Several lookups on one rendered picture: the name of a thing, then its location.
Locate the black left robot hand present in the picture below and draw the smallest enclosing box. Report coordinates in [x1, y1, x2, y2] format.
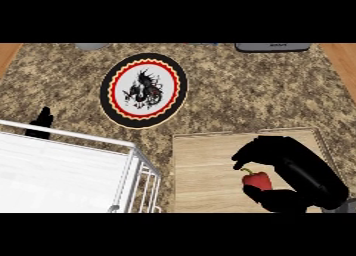
[24, 106, 56, 140]

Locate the dark grey flat appliance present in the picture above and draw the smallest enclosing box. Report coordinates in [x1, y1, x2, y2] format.
[234, 42, 315, 54]

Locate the grey rounded object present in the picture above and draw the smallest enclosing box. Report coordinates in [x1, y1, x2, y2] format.
[76, 42, 111, 52]

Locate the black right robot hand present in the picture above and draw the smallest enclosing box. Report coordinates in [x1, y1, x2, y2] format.
[231, 135, 352, 214]

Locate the red bell pepper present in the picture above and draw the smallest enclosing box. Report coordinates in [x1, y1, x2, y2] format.
[240, 167, 275, 192]

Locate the white wire basket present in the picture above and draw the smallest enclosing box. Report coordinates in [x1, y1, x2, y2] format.
[0, 117, 164, 214]

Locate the black rimmed dragon plate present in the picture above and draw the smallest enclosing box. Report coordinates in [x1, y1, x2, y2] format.
[99, 52, 189, 130]

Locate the pale wooden tray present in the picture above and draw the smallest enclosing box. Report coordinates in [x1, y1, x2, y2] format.
[172, 126, 334, 214]

